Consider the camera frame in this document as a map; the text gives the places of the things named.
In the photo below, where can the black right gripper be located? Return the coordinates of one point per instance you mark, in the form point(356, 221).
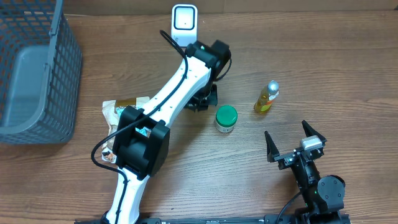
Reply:
point(286, 159)

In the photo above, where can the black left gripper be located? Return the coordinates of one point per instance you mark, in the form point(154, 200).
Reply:
point(212, 100)

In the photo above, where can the green lid white jar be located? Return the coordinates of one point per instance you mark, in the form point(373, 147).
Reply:
point(226, 118)

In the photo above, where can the yellow liquid bottle silver cap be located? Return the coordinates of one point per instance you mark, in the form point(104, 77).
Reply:
point(268, 94)

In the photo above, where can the brown teal snack bag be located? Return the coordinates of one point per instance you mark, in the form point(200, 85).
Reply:
point(112, 111)

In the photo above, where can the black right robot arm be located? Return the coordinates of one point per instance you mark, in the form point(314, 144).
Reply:
point(319, 199)

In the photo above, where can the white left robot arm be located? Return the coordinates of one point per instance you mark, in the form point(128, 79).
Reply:
point(141, 142)

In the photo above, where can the white barcode scanner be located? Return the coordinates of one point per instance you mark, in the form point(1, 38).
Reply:
point(184, 24)

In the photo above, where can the dark grey mesh basket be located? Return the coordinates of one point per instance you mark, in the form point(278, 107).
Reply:
point(41, 64)

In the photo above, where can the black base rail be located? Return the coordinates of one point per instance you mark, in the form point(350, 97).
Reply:
point(267, 219)

